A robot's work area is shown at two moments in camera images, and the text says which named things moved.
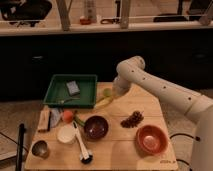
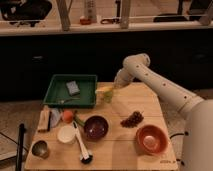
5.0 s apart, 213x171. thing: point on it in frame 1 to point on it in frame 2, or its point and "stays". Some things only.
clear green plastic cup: (108, 92) stays
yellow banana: (104, 101) to (104, 89)
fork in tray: (70, 99) stays
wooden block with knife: (44, 120) stays
